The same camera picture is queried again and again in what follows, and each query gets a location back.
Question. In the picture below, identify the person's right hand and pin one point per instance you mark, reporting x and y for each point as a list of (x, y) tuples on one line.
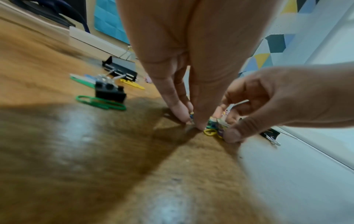
[(290, 96)]

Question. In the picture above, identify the person's left hand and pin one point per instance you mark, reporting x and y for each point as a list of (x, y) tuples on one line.
[(199, 43)]

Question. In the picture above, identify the group of binder clips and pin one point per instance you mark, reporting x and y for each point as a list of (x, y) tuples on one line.
[(110, 91)]

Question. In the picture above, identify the pile of colourful paper clips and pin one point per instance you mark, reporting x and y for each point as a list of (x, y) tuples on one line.
[(96, 102)]

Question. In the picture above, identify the window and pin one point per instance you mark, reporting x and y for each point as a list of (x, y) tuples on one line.
[(326, 43)]

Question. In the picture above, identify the white power strip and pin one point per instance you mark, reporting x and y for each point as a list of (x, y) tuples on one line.
[(94, 41)]

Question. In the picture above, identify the black monitor stand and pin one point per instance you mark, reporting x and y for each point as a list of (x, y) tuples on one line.
[(41, 8)]

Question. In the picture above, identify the wooden table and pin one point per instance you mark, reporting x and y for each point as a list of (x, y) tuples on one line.
[(83, 164)]

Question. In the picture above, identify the blue wall panel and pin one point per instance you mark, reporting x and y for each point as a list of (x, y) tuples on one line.
[(110, 19)]

